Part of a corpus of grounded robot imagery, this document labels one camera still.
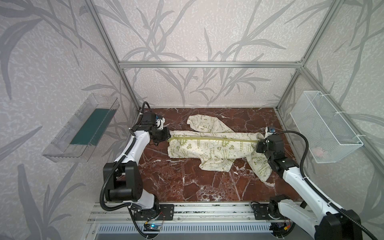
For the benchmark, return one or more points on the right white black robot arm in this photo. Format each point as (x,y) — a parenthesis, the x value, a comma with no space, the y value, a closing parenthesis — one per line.
(325,220)

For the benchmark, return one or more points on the pink object in basket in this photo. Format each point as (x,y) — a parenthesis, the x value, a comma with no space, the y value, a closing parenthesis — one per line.
(319,153)

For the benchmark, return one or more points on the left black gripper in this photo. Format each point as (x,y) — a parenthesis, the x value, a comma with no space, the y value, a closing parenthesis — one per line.
(163,135)

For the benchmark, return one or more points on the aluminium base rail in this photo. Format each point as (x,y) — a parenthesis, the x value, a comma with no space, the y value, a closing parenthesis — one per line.
(187,212)

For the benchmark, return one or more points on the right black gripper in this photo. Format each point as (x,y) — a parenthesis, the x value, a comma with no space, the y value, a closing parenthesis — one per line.
(262,147)

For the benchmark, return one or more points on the clear plastic wall tray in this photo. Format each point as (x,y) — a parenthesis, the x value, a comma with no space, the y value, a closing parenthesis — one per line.
(60,150)

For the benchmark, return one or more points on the cream and green printed jacket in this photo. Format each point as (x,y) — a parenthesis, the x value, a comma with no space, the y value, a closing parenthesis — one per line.
(218,146)

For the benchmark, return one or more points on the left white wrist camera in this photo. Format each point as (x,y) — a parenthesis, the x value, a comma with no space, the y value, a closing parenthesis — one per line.
(159,122)

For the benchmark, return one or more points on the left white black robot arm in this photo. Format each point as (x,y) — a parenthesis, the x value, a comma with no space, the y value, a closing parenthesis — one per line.
(123,185)

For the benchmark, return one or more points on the green mat in tray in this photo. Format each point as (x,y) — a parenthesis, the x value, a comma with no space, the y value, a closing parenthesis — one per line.
(92,130)

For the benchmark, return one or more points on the aluminium cage frame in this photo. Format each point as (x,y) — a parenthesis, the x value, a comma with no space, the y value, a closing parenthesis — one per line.
(248,54)

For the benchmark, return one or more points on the small green lit circuit board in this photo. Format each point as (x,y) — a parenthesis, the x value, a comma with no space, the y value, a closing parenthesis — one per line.
(153,227)

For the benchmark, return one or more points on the white wire mesh basket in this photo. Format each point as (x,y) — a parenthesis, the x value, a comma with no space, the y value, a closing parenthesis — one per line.
(320,122)

